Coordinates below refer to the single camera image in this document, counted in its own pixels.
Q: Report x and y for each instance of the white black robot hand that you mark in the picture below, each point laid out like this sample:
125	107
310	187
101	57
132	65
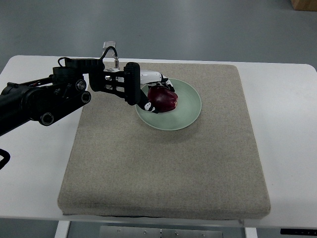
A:
148	79

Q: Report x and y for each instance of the metal table frame crossbar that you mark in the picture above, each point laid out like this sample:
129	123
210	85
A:
137	232

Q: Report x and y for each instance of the dark red apple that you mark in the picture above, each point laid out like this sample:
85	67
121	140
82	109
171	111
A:
163	99

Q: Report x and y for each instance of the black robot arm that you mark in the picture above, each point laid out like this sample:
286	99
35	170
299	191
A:
50	99

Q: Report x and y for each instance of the beige fabric cushion mat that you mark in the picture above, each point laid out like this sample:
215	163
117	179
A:
210	170

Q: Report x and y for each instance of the light green plate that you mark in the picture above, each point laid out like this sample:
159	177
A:
188	109

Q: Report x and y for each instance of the black control panel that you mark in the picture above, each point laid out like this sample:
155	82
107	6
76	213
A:
299	232

